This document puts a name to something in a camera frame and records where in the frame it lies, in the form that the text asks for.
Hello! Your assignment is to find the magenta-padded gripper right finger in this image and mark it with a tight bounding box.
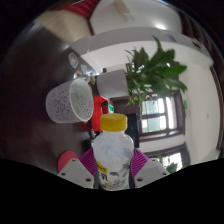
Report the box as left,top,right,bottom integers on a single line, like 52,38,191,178
130,148,170,188

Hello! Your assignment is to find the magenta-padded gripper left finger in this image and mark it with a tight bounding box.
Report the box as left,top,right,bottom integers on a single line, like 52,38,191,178
57,148,98,189

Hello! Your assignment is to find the yellow-capped clear drink bottle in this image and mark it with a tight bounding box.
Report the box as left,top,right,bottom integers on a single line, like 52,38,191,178
92,113,135,192

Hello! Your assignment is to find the brown framed window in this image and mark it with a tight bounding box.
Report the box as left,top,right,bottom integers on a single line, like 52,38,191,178
146,143,191,172

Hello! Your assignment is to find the brown glazed double door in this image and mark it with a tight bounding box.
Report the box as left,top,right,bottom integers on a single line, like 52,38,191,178
109,89,187,143

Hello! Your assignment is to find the red box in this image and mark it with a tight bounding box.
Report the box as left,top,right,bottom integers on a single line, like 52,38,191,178
91,94,109,132

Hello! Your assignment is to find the white speckled cup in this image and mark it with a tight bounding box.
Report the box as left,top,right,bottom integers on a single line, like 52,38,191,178
45,78,95,124

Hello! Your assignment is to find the small-leaved plant in white pot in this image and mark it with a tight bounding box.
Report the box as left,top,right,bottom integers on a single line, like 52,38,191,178
96,35,188,107

